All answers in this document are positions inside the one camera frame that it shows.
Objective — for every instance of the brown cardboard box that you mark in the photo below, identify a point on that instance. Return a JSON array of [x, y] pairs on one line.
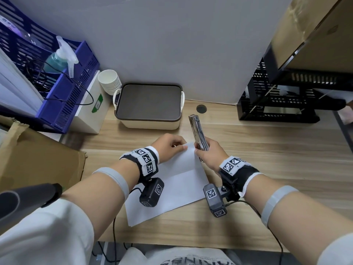
[[35, 160]]

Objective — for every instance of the person's right thumb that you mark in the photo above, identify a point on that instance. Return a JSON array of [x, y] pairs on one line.
[[200, 153]]

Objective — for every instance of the person's left thumb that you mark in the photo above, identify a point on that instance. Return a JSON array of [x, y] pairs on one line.
[[180, 147]]

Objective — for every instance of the white box green label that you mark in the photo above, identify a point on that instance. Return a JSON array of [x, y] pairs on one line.
[[89, 113]]

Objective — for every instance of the black plastic file tray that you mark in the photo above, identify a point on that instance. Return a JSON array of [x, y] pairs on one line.
[[278, 107]]

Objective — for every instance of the person's left hand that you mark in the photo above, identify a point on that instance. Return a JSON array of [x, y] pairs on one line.
[[168, 146]]

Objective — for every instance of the silver metal stapler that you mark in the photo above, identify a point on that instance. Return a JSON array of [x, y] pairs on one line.
[[196, 129]]

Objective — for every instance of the blue plastic file tray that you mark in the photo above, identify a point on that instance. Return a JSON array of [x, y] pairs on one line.
[[66, 102]]

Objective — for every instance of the black grey tube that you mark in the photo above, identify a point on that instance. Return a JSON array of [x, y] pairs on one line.
[[27, 200]]

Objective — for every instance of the white shirt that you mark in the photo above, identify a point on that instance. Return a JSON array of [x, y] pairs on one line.
[[47, 234]]

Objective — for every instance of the person's right forearm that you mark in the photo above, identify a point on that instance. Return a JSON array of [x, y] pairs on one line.
[[297, 215]]

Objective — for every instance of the large tan cardboard box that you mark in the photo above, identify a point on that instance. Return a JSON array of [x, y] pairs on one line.
[[317, 33]]

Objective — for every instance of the white papers stack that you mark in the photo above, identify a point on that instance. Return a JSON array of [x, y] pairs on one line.
[[16, 88]]

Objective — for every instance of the stack of white paper cups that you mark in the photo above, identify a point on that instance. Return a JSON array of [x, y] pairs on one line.
[[110, 79]]

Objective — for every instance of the black marker wristband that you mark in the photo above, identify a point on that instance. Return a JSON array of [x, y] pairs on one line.
[[237, 169], [144, 161]]

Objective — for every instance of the white paper sheets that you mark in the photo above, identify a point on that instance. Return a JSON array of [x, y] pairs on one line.
[[176, 184]]

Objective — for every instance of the spray bottle teal liquid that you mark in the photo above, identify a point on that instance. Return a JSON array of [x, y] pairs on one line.
[[56, 60]]

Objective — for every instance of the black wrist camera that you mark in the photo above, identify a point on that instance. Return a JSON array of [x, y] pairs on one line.
[[151, 192], [213, 200]]

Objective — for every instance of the cream storage box brown lid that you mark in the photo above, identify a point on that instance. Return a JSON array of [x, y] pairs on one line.
[[149, 103]]

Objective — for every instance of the person's right hand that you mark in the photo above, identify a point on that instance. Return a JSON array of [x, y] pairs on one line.
[[213, 157]]

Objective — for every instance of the person's left forearm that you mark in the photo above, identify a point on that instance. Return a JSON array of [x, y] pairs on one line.
[[110, 195]]

